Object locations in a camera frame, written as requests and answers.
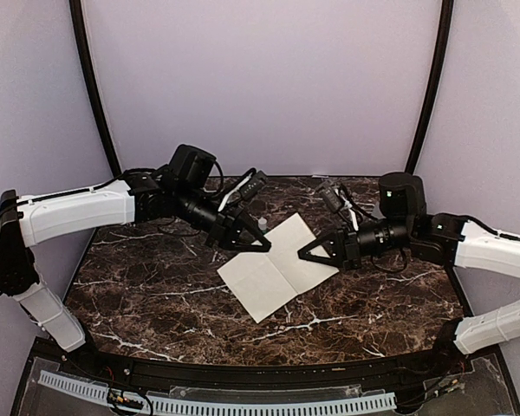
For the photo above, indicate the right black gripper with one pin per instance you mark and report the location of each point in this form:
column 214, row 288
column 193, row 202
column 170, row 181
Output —
column 351, row 257

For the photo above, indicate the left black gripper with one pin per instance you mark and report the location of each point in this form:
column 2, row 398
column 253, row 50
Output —
column 224, row 226

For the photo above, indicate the beige letter paper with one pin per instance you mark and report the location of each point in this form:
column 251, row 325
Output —
column 265, row 282

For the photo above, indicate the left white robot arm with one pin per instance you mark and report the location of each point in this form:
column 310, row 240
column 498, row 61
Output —
column 175, row 190

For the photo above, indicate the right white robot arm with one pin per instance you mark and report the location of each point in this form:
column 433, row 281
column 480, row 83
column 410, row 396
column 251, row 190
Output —
column 444, row 239

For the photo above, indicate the green white glue stick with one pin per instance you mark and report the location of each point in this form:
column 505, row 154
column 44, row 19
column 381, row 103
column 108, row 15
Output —
column 262, row 225

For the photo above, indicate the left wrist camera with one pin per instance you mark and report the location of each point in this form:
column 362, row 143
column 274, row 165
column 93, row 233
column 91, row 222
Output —
column 244, row 190

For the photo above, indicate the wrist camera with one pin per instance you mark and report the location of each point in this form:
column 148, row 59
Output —
column 244, row 190
column 337, row 204

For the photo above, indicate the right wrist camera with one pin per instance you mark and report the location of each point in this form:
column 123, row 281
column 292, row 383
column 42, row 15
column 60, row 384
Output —
column 337, row 204

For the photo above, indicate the black front rail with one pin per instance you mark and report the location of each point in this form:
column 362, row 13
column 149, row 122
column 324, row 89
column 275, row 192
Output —
column 404, row 372

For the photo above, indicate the white slotted cable duct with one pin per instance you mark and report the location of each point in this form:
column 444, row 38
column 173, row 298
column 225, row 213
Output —
column 208, row 401

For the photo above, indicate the right black frame post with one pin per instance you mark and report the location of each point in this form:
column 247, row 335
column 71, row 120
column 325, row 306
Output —
column 432, row 87

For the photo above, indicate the black frame post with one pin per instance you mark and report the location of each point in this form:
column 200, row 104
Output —
column 91, row 84
column 432, row 87

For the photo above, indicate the left black frame post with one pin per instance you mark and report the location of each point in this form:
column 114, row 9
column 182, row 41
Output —
column 91, row 84

